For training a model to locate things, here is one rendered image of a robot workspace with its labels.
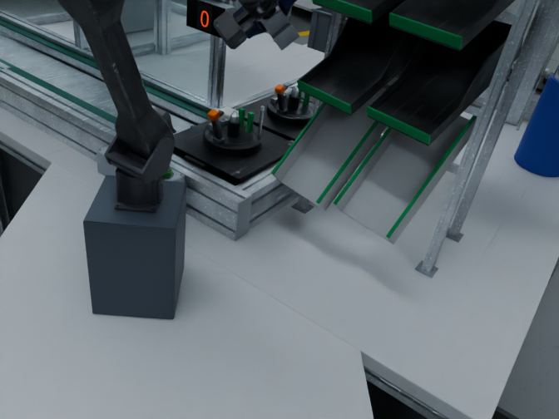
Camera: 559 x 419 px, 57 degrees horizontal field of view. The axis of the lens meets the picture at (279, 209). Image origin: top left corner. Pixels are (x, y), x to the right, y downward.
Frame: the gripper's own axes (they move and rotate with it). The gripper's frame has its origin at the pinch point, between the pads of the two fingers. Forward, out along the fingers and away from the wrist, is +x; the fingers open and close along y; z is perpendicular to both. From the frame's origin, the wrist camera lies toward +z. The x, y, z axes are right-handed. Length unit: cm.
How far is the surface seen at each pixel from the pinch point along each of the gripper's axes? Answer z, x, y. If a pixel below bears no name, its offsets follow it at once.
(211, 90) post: 13.7, 36.6, 25.0
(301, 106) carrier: -2.3, 46.2, 8.2
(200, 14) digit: 23.9, 22.1, 13.9
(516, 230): -61, 49, -18
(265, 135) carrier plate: -7.7, 31.5, 18.6
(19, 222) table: -3, -4, 66
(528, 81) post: -25, 104, -57
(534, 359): -98, 79, -4
